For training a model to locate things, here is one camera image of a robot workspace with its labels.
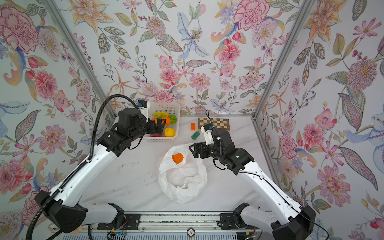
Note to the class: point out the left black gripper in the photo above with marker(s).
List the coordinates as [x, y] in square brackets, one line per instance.
[154, 126]

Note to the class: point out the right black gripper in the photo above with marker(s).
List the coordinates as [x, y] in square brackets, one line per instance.
[199, 150]

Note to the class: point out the yellow lemon fruit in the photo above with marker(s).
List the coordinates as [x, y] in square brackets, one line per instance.
[169, 132]

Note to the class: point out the green apple fruit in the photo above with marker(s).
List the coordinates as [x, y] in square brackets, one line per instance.
[173, 119]

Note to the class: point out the white translucent plastic bag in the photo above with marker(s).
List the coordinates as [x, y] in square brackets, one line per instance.
[184, 182]

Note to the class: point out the pink dragon fruit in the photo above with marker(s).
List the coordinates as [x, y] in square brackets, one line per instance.
[156, 135]

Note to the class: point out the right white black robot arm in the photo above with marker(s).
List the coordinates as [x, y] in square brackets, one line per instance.
[286, 219]

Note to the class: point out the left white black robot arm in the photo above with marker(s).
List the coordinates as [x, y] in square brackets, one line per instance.
[62, 203]

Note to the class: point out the yellow banana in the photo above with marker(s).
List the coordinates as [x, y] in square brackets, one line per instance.
[160, 115]

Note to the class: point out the green toy brick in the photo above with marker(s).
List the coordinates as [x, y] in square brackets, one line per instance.
[195, 135]

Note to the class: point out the white perforated plastic basket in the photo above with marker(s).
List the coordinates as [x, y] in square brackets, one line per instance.
[169, 108]

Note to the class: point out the wooden chessboard box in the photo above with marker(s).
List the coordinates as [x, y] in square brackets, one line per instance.
[217, 122]

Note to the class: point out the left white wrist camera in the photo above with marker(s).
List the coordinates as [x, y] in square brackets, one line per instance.
[144, 107]

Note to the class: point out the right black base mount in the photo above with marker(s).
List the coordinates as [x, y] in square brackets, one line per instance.
[233, 220]

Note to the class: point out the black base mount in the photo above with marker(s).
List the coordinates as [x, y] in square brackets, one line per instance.
[126, 222]
[233, 220]

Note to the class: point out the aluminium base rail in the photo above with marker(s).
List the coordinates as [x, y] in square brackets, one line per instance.
[167, 226]

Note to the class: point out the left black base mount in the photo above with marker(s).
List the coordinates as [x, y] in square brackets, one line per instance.
[126, 222]

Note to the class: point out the left aluminium corner post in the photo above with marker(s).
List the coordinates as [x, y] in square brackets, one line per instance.
[69, 87]

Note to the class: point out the aluminium corner post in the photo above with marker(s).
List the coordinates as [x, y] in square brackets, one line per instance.
[69, 87]
[303, 13]

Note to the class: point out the right aluminium corner post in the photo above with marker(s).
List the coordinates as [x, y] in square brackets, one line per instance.
[303, 13]

